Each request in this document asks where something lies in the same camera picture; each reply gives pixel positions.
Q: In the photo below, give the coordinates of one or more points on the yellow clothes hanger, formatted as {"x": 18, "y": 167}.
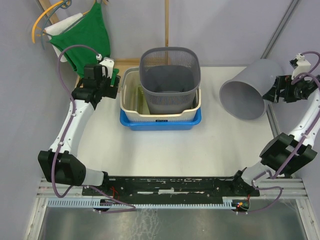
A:
{"x": 35, "y": 32}

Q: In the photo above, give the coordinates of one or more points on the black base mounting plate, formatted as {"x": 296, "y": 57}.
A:
{"x": 204, "y": 189}

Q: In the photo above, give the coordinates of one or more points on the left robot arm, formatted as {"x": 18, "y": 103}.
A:
{"x": 60, "y": 163}

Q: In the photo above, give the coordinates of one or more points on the wooden upright post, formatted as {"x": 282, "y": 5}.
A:
{"x": 166, "y": 22}

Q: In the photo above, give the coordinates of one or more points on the grey slotted laundry basket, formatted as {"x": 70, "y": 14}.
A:
{"x": 169, "y": 77}

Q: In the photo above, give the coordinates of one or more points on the white towel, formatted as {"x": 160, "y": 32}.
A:
{"x": 59, "y": 27}

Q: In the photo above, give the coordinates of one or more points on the blue plastic tub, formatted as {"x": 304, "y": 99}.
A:
{"x": 160, "y": 125}

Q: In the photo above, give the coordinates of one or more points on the grey round plastic bin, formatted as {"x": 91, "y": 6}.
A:
{"x": 241, "y": 96}

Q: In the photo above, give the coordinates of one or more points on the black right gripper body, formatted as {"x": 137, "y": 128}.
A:
{"x": 295, "y": 91}

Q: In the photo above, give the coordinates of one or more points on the wooden slanted post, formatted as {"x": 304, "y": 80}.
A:
{"x": 49, "y": 15}

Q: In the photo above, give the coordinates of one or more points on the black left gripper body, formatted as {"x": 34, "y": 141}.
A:
{"x": 107, "y": 90}

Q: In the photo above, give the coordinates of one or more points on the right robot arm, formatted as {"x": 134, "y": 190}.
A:
{"x": 286, "y": 153}

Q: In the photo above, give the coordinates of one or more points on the green cloth garment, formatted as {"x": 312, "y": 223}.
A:
{"x": 91, "y": 32}

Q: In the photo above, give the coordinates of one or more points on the pale green plastic tray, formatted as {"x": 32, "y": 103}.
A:
{"x": 141, "y": 103}

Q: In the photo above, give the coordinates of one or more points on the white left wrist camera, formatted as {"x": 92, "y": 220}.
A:
{"x": 107, "y": 65}

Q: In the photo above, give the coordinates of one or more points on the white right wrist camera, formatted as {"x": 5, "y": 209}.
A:
{"x": 300, "y": 65}

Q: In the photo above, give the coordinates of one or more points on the light blue cable duct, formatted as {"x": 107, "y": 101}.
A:
{"x": 100, "y": 203}

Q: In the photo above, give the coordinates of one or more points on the cream plastic basket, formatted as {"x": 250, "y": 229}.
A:
{"x": 131, "y": 80}

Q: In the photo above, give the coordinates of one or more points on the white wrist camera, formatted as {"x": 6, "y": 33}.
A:
{"x": 107, "y": 65}
{"x": 300, "y": 65}

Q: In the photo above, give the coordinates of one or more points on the aluminium frame rail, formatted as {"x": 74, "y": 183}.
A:
{"x": 293, "y": 189}

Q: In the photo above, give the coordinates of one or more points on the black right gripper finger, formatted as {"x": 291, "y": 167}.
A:
{"x": 275, "y": 86}
{"x": 271, "y": 95}

